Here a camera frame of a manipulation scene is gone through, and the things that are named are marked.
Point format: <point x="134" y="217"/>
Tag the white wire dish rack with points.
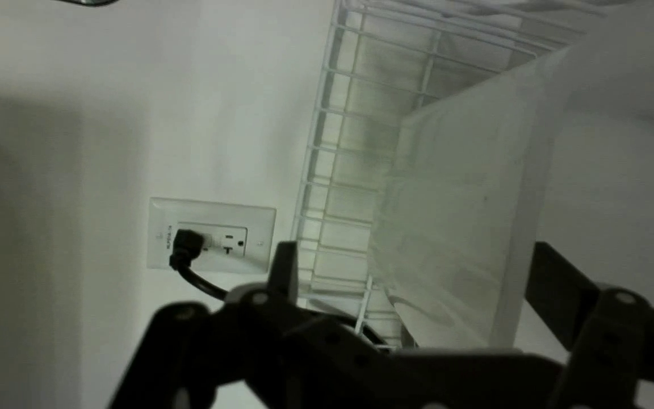
<point x="386" y="59"/>

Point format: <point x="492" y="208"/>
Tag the white wall outlet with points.
<point x="237" y="237"/>

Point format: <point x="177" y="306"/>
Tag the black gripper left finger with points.
<point x="286" y="354"/>

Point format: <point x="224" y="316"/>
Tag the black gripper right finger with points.
<point x="607" y="333"/>

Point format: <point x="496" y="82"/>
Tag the translucent plastic container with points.
<point x="559" y="149"/>

